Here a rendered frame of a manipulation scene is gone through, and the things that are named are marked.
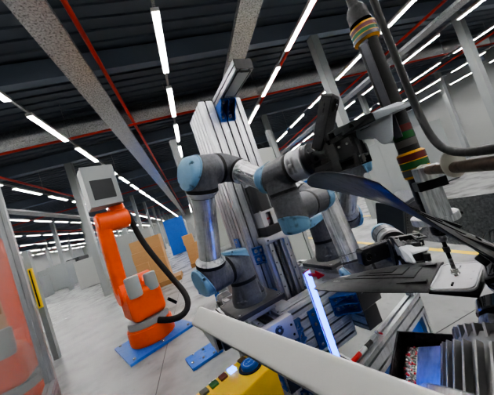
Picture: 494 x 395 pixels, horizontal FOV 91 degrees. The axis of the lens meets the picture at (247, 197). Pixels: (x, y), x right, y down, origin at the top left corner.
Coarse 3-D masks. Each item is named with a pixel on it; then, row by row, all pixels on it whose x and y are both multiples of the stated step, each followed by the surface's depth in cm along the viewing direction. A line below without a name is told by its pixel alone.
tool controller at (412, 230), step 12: (396, 192) 118; (408, 192) 114; (384, 204) 104; (408, 204) 102; (384, 216) 105; (396, 216) 101; (408, 216) 101; (396, 228) 102; (408, 228) 101; (420, 228) 110
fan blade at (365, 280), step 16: (368, 272) 57; (384, 272) 52; (400, 272) 49; (416, 272) 46; (432, 272) 44; (320, 288) 55; (336, 288) 53; (352, 288) 50; (368, 288) 48; (384, 288) 46; (400, 288) 44; (416, 288) 42
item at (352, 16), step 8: (352, 0) 43; (352, 8) 42; (360, 8) 42; (352, 16) 43; (360, 16) 42; (368, 16) 44; (352, 24) 43; (416, 192) 41; (416, 200) 42; (432, 232) 42; (440, 232) 41
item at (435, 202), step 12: (420, 168) 37; (420, 180) 37; (432, 180) 37; (444, 180) 37; (420, 192) 39; (432, 192) 38; (444, 192) 38; (432, 204) 38; (444, 204) 38; (444, 216) 38; (456, 216) 38
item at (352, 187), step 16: (320, 176) 33; (336, 176) 28; (352, 176) 24; (352, 192) 37; (368, 192) 27; (384, 192) 23; (400, 208) 26; (432, 224) 25; (448, 224) 32; (464, 240) 26
